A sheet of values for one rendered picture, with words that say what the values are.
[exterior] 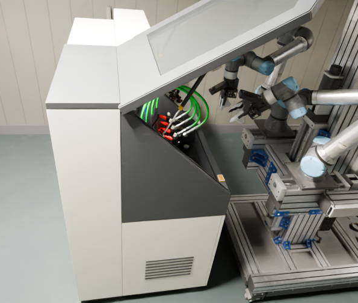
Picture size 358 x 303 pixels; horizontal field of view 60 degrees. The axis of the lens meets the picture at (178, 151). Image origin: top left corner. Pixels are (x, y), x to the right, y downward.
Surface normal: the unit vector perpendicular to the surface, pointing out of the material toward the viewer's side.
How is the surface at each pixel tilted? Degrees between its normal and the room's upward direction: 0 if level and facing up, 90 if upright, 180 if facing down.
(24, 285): 0
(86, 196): 90
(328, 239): 0
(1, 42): 90
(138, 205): 90
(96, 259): 90
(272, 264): 0
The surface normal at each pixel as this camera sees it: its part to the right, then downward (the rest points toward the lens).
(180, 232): 0.18, 0.59
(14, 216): 0.10, -0.80
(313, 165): -0.62, 0.51
